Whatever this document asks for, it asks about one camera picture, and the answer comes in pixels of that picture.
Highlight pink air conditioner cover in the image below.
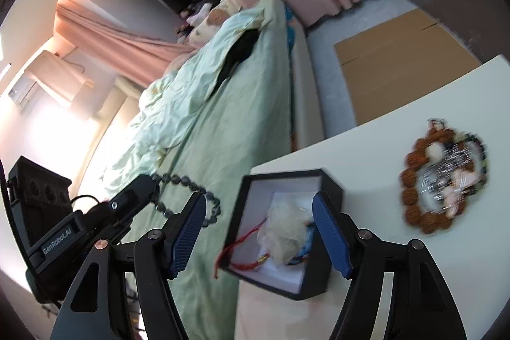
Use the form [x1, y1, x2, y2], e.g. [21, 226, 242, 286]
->
[26, 50, 94, 104]

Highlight flat cardboard sheet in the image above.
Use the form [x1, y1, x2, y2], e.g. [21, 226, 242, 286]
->
[334, 8, 483, 126]

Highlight white socks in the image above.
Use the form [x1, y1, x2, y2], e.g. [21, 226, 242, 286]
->
[187, 3, 212, 24]

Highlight light green duvet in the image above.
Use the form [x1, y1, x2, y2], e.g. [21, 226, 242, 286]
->
[99, 1, 268, 189]

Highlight bed with green sheet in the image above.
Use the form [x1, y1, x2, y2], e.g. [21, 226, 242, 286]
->
[77, 0, 327, 340]

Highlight silver chain necklace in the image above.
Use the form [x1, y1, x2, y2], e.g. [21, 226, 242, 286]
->
[418, 147, 475, 211]

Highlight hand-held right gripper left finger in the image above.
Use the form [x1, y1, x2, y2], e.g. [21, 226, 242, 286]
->
[50, 192, 207, 340]

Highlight brown wooden bead bracelet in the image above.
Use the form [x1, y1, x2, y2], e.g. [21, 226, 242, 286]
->
[399, 128, 463, 235]

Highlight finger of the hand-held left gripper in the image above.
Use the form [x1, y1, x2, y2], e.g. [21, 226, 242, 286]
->
[109, 175, 160, 229]

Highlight black garment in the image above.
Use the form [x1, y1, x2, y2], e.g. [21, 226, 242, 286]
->
[215, 28, 259, 90]

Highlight pink pillow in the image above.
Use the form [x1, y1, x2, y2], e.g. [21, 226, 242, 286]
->
[161, 52, 196, 83]

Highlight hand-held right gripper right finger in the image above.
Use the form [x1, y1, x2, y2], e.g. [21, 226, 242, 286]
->
[313, 192, 468, 340]

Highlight blue bead bracelet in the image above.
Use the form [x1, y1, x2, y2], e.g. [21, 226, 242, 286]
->
[285, 226, 319, 267]

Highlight white plastic bag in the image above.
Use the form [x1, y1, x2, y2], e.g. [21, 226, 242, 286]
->
[257, 200, 315, 267]

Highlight tied-back pink curtain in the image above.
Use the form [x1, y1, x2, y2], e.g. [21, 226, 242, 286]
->
[56, 0, 200, 88]

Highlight white bead bracelet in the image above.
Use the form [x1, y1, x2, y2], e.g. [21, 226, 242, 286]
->
[424, 144, 477, 215]

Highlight black jewelry box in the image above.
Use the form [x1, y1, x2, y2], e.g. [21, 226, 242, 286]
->
[218, 169, 343, 301]

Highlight bear print pillow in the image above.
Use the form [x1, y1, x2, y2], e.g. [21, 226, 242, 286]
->
[187, 0, 240, 46]

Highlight dark bead bracelet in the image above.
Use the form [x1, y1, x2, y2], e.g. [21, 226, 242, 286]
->
[152, 173, 222, 228]

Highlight red string bracelet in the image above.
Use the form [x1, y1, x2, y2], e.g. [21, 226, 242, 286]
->
[214, 220, 275, 279]

